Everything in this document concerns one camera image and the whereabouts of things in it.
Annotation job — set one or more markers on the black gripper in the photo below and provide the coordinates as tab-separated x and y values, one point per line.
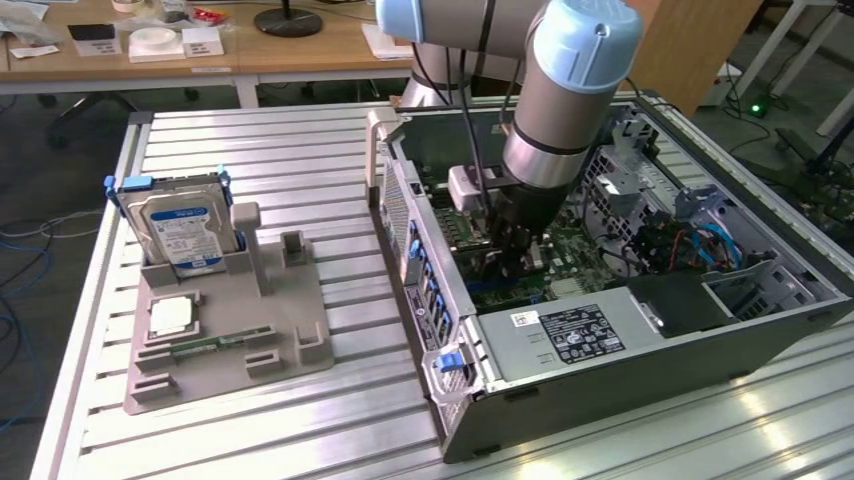
531	210

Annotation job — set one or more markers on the low-profile GPU card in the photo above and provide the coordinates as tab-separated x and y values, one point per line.
495	267

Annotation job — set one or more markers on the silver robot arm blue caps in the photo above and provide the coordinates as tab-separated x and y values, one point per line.
568	110

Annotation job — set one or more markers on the green motherboard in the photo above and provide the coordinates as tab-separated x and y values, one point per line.
515	297

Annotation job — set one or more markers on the grey power supply unit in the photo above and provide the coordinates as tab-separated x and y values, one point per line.
575	340

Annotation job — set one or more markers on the blue case release latch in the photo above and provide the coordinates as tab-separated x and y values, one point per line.
448	362

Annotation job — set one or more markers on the black device green light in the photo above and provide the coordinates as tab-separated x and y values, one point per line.
756	107

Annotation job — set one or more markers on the white paper booklet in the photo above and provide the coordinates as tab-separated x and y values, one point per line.
388	42

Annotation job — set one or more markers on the wooden cabinet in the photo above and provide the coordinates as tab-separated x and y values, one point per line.
695	50

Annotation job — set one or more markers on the metal disk bay cage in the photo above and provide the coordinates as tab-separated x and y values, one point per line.
788	295

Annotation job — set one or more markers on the open grey PC case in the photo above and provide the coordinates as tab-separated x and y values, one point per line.
601	415

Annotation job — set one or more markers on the grey parts rack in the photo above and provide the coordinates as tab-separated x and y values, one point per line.
281	320

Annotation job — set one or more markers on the black round lamp base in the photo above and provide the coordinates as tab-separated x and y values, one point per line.
289	22

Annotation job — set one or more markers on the hard disk in blue caddy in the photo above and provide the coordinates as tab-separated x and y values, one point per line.
181	230

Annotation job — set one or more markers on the green RAM stick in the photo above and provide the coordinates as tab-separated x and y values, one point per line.
214	343

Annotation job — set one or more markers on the silver CPU chip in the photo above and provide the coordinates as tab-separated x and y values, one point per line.
173	315

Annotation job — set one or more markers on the white box with label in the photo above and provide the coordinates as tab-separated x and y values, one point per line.
202	42

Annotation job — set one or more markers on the red small item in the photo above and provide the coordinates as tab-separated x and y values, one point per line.
208	16

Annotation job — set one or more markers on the white box with tape roll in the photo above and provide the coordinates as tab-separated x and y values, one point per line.
157	45

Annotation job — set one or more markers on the white box black top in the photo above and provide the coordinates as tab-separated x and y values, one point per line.
94	40

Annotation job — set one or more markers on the small white card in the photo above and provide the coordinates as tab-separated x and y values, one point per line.
34	51

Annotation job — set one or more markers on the clear plastic bag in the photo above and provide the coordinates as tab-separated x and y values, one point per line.
30	27

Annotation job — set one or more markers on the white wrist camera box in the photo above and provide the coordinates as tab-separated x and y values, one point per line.
466	190

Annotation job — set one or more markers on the white table frame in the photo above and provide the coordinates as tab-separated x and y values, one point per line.
772	50

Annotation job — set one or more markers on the wooden desk white frame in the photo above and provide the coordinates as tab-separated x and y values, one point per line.
268	50

